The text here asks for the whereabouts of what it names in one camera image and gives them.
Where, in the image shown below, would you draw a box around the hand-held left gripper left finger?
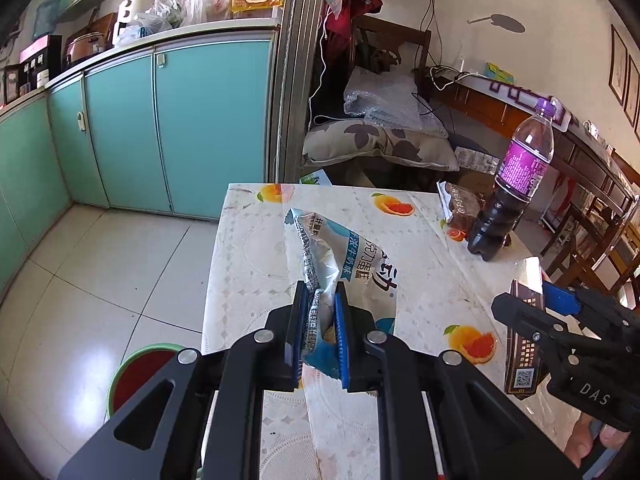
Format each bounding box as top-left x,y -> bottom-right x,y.
57,280 -> 313,480

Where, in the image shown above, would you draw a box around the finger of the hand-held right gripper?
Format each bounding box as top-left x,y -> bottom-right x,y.
542,280 -> 640,341
491,292 -> 596,361

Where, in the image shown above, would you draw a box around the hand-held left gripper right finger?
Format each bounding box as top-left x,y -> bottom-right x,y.
334,281 -> 583,480

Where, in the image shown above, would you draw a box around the brown drink carton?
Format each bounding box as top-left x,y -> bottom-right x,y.
504,256 -> 548,401

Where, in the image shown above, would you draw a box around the blue white snack wrapper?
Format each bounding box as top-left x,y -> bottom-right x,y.
284,207 -> 401,381

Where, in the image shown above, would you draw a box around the green waste bin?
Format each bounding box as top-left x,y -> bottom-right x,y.
106,342 -> 188,421

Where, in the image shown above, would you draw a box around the person's right hand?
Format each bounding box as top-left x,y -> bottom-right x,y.
565,412 -> 636,471

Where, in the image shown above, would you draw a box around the wooden dining chair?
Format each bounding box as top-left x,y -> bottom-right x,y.
545,195 -> 640,306

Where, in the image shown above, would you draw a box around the fruit print tablecloth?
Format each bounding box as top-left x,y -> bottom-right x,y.
200,182 -> 591,480

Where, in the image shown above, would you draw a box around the brown snack packet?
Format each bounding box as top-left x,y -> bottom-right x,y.
436,180 -> 486,233

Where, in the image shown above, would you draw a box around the purple label soda bottle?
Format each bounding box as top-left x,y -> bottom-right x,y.
466,97 -> 557,262

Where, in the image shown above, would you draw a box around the dark wooden sideboard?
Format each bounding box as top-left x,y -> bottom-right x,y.
430,77 -> 640,241

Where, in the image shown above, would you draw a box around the patterned flat box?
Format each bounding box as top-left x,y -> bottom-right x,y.
455,146 -> 501,173

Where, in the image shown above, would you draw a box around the leaf pattern cushion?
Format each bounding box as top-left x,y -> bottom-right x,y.
302,120 -> 460,172

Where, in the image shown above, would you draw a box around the purple pattern table runner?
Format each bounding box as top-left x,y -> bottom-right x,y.
487,77 -> 578,131

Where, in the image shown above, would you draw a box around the teal lower kitchen cabinets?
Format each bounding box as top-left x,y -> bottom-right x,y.
0,27 -> 281,291

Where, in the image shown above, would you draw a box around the green yellow box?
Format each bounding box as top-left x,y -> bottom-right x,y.
486,62 -> 516,83

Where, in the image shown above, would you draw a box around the bubble wrap bag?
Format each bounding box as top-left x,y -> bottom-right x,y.
342,67 -> 448,136

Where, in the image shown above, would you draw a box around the dark wooden chair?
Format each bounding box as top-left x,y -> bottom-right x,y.
350,14 -> 433,106

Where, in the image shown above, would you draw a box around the white plastic bag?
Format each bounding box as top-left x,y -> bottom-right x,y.
117,12 -> 173,46

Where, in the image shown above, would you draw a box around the rice cooker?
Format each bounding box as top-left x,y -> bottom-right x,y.
62,30 -> 106,68

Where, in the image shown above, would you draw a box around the wooden board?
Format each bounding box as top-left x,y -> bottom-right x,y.
87,12 -> 118,51

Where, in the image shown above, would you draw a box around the white kitchen appliance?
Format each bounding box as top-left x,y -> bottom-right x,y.
112,0 -> 161,46

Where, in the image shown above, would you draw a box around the pink black water dispenser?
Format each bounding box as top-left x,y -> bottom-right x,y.
19,35 -> 63,91

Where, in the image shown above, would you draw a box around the small black appliance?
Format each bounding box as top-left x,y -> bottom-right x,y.
2,65 -> 23,103

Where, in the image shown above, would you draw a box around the blue water jug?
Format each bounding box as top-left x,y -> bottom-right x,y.
32,0 -> 61,38

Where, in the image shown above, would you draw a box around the framed wall picture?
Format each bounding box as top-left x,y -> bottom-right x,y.
625,55 -> 640,128
609,25 -> 628,93

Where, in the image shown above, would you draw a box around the metal sliding door frame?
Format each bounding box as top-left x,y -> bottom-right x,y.
270,0 -> 331,186

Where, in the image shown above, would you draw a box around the white cable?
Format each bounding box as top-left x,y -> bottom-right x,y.
307,10 -> 351,126

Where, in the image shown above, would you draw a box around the grey wall decal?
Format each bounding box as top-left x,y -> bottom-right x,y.
467,14 -> 526,33

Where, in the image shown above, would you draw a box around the black cable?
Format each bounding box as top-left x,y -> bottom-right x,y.
412,0 -> 453,118

